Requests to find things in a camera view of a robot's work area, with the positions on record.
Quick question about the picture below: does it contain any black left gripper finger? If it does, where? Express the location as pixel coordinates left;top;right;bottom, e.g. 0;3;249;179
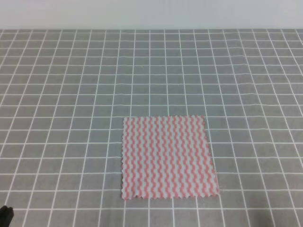
0;205;14;227

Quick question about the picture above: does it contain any pink white wavy striped towel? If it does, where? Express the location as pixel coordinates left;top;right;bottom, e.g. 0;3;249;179
121;115;220;200

